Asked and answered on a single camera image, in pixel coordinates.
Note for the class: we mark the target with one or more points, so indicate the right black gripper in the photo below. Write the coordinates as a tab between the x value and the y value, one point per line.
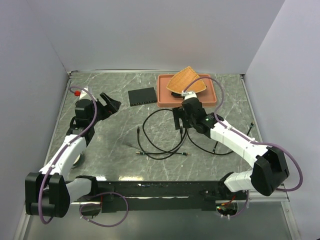
179	112

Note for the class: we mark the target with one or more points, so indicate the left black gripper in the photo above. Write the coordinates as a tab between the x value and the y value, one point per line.
111	107

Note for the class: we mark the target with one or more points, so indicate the black network switch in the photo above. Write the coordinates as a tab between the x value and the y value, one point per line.
142	96

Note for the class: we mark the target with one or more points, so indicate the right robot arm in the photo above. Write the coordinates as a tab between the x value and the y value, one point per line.
268	162

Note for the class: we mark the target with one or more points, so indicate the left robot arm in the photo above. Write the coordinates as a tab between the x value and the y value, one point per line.
47	194

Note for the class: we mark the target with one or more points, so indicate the woven bamboo basket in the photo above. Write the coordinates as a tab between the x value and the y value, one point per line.
182	79

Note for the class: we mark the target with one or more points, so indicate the white tape roll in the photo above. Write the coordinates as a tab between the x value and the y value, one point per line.
78	161

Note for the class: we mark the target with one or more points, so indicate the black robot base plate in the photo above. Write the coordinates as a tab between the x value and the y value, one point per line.
132	195

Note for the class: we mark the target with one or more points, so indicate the aluminium frame rail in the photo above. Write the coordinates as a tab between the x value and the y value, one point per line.
265	218

